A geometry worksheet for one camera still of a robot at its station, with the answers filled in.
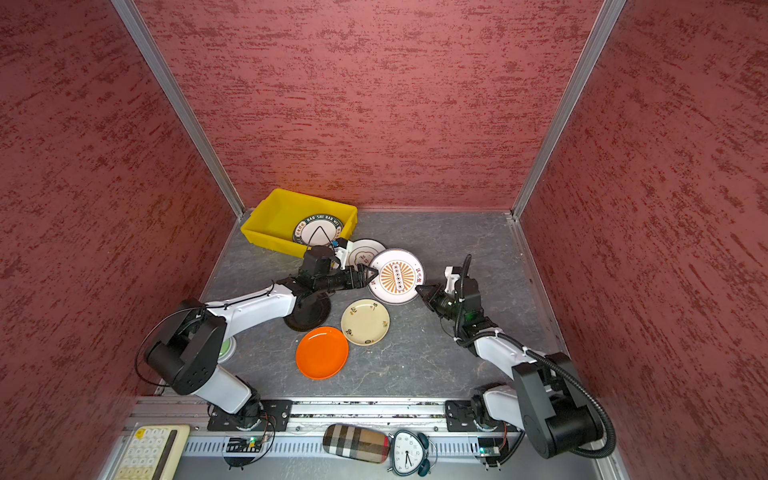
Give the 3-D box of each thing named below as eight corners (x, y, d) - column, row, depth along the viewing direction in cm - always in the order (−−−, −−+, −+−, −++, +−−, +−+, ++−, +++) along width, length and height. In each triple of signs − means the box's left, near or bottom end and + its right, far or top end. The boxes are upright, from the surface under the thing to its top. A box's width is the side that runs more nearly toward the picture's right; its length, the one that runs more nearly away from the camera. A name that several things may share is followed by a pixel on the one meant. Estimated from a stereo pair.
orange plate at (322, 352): (293, 379, 82) (290, 377, 80) (303, 329, 91) (301, 326, 89) (345, 379, 82) (344, 377, 80) (350, 329, 91) (349, 326, 89)
